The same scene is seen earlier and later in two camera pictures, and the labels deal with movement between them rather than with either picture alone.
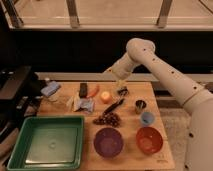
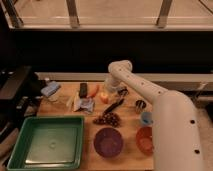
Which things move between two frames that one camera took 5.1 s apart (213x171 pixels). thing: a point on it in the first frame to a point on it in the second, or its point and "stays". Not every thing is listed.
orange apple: x=105 y=97 stays
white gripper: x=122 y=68 to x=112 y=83
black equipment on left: x=20 y=94 stays
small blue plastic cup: x=147 y=118 stays
